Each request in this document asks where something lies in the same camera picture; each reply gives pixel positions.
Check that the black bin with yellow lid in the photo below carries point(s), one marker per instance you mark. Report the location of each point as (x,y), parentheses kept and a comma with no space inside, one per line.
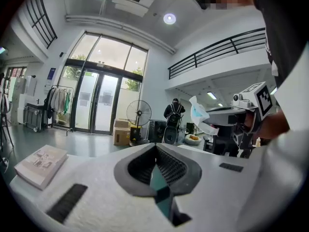
(135,134)

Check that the beige hardcover book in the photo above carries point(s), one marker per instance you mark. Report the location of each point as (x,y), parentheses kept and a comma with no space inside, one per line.
(39,164)

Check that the person's right forearm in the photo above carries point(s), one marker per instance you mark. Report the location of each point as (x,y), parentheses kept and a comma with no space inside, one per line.
(275,126)

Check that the person's black clothing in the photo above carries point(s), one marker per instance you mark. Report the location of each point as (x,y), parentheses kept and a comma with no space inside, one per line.
(285,28)

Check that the white cabinet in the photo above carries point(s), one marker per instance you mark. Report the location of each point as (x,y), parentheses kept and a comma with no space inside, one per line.
(23,98)

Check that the grey pet bed yellow inside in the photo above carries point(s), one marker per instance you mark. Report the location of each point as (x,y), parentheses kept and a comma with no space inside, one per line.
(192,139)

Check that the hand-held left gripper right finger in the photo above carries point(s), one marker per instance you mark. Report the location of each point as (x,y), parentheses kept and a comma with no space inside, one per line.
(224,197)

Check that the grey wheeled cart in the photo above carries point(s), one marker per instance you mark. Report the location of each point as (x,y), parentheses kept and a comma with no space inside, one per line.
(33,118)

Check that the black hanging garment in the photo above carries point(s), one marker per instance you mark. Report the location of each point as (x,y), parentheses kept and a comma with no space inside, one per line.
(49,103)

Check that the blue wall poster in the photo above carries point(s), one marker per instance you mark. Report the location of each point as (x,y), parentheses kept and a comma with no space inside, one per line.
(51,76)

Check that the white ceiling air conditioner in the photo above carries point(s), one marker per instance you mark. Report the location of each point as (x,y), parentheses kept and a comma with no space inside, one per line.
(132,1)

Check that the person's right hand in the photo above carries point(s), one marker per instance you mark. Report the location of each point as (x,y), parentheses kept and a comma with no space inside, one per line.
(249,121)

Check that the black mezzanine railing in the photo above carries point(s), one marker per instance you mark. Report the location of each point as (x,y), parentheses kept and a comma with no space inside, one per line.
(217,51)

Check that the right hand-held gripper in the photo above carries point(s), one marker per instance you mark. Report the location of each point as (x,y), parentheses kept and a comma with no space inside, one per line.
(264,100)

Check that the white plastic bag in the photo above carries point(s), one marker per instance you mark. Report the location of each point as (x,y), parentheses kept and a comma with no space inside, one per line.
(199,115)

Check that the glass double door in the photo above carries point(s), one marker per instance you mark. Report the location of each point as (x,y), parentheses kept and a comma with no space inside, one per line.
(106,100)

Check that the small cardboard box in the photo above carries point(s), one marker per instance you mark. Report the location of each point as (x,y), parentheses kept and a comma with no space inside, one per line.
(122,124)

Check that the round ceiling light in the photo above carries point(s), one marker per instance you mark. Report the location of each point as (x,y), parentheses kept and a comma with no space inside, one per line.
(169,18)

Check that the beige hanging jackets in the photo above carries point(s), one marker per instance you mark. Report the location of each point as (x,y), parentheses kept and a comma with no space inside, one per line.
(58,100)

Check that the black cabinet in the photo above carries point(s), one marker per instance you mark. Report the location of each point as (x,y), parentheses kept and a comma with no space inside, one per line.
(157,132)

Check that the large cardboard box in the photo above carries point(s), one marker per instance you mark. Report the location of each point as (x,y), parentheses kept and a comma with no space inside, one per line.
(122,136)

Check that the black window grille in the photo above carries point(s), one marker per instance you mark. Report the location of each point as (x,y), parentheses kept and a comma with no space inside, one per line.
(41,20)

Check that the green hanging garment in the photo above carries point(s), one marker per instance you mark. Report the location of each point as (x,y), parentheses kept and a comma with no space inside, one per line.
(67,103)

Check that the black pedestal fan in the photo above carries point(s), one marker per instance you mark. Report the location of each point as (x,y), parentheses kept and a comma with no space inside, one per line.
(138,112)

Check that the black clothes rack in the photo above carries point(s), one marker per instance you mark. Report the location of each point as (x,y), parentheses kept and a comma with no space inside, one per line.
(70,129)

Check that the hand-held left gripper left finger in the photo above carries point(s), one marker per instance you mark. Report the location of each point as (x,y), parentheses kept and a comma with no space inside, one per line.
(108,202)

